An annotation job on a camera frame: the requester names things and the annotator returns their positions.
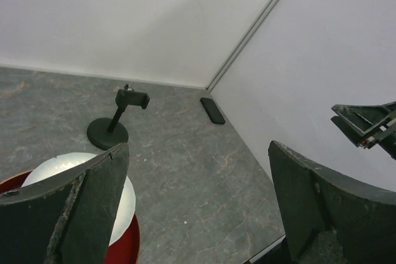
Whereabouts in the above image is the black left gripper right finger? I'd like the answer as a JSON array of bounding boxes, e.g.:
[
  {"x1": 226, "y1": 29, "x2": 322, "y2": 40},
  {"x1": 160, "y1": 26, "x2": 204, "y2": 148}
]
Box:
[{"x1": 268, "y1": 141, "x2": 395, "y2": 263}]

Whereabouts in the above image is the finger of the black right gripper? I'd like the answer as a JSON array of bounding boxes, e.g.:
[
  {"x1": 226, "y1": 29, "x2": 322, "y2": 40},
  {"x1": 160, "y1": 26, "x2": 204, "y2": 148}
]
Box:
[{"x1": 331, "y1": 102, "x2": 395, "y2": 158}]

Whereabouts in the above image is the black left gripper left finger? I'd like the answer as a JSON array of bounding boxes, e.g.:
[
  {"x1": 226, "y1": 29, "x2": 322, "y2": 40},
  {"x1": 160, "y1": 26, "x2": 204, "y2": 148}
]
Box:
[{"x1": 1, "y1": 143, "x2": 129, "y2": 263}]

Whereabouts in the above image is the black phone stand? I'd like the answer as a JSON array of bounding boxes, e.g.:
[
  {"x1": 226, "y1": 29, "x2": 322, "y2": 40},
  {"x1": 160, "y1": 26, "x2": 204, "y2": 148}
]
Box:
[{"x1": 87, "y1": 84, "x2": 150, "y2": 150}]

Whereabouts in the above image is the black smartphone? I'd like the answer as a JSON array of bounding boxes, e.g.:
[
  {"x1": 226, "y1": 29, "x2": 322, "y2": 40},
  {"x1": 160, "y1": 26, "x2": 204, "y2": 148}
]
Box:
[{"x1": 200, "y1": 97, "x2": 225, "y2": 125}]

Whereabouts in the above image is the white paper plate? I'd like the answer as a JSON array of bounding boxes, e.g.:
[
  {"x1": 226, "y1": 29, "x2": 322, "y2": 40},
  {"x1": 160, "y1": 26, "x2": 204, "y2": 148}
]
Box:
[{"x1": 22, "y1": 152, "x2": 136, "y2": 245}]

